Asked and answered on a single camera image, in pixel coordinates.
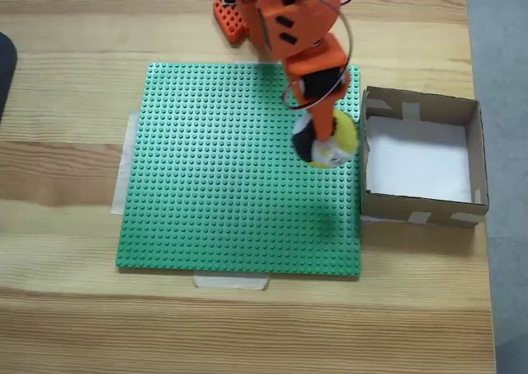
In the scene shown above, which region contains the white black yellow soft ball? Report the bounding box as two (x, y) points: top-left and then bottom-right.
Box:
(290, 109), (359, 169)

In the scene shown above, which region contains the open cardboard box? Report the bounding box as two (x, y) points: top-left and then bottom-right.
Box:
(360, 85), (490, 229)

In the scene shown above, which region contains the white paper sheet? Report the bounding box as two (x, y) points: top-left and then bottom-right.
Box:
(365, 116), (474, 204)

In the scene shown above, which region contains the green studded baseplate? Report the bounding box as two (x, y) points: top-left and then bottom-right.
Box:
(115, 62), (364, 277)

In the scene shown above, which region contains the black rounded object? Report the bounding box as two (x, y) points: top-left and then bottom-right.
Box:
(0, 31), (20, 124)

